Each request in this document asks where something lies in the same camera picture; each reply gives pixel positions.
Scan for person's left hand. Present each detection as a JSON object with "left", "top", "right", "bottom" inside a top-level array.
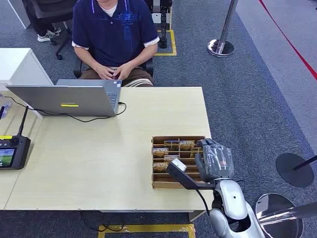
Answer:
[{"left": 113, "top": 62, "right": 134, "bottom": 81}]

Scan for person's right hand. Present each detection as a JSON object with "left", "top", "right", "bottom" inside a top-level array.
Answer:
[{"left": 97, "top": 64, "right": 115, "bottom": 81}]

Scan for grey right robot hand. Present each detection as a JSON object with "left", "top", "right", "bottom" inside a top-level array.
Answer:
[{"left": 195, "top": 138, "right": 235, "bottom": 183}]

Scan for person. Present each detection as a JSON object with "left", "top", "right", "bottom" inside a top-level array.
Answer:
[
  {"left": 72, "top": 0, "right": 160, "bottom": 88},
  {"left": 22, "top": 0, "right": 62, "bottom": 43}
]

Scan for wooden slotted card holder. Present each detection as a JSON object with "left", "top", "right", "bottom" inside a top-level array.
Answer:
[{"left": 152, "top": 135, "right": 206, "bottom": 189}]

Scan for grey laptop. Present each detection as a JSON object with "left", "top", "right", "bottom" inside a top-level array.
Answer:
[{"left": 5, "top": 78, "right": 122, "bottom": 118}]

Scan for black robot stand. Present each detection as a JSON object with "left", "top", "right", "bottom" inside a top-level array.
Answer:
[{"left": 151, "top": 0, "right": 174, "bottom": 50}]

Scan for chrome stanchion base with pole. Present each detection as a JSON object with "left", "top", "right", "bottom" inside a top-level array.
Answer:
[{"left": 255, "top": 192, "right": 317, "bottom": 238}]

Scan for black stanchion base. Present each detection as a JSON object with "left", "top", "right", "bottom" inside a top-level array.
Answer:
[{"left": 275, "top": 152, "right": 317, "bottom": 188}]

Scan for white cabinet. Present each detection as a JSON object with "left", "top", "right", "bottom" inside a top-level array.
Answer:
[{"left": 0, "top": 48, "right": 54, "bottom": 91}]

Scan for white furniture panel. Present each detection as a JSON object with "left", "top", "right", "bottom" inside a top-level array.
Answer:
[{"left": 7, "top": 0, "right": 31, "bottom": 30}]

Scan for clear plastic bag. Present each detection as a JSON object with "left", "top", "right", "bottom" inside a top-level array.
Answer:
[{"left": 0, "top": 102, "right": 12, "bottom": 119}]

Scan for black remote controller with screen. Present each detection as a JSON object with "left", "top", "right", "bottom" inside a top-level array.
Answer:
[{"left": 0, "top": 106, "right": 32, "bottom": 171}]

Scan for red barrier belt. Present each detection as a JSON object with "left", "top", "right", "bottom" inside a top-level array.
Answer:
[{"left": 258, "top": 0, "right": 317, "bottom": 81}]

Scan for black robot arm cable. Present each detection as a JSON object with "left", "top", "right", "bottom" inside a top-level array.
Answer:
[{"left": 195, "top": 188, "right": 211, "bottom": 217}]

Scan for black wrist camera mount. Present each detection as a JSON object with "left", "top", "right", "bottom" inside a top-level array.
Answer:
[{"left": 166, "top": 161, "right": 216, "bottom": 190}]

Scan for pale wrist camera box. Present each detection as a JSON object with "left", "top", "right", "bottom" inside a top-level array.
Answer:
[{"left": 171, "top": 159, "right": 187, "bottom": 172}]

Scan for black laptop cable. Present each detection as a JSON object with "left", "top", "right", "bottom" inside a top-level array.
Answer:
[{"left": 0, "top": 94, "right": 127, "bottom": 123}]

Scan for yellow floor tape frame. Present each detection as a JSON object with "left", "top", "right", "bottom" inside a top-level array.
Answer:
[
  {"left": 154, "top": 29, "right": 177, "bottom": 57},
  {"left": 97, "top": 224, "right": 196, "bottom": 238}
]

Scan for chrome stanchion post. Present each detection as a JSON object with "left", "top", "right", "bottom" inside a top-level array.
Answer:
[{"left": 207, "top": 0, "right": 239, "bottom": 59}]

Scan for black floor cables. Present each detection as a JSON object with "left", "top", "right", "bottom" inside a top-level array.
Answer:
[{"left": 79, "top": 211, "right": 126, "bottom": 233}]

